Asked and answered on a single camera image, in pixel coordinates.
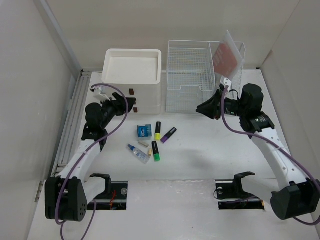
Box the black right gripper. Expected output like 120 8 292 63
195 89 248 121

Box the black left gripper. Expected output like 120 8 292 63
99 93 135 129

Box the white top drawer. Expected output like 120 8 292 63
125 84 161 99

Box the clear mesh document pouch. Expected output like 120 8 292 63
212 30 244 81

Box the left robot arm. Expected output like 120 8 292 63
44 92 136 222

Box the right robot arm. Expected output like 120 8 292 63
196 82 320 221

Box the white drawer organizer body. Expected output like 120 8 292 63
101 48 162 115

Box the blue round jar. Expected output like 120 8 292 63
137 124 152 138

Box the yellow highlighter marker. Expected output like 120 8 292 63
154 121 162 141

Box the grey eraser stick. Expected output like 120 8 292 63
138 140 149 148

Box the purple highlighter marker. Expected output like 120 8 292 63
160 127 177 144

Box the clear spray bottle blue cap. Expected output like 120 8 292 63
127 144 150 164

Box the green highlighter marker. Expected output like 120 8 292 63
151 141 161 162

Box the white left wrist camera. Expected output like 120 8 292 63
90 86 110 102

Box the white wire mesh file rack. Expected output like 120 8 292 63
165 39 247 115

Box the aluminium rail frame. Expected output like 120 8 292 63
48 69 92 177

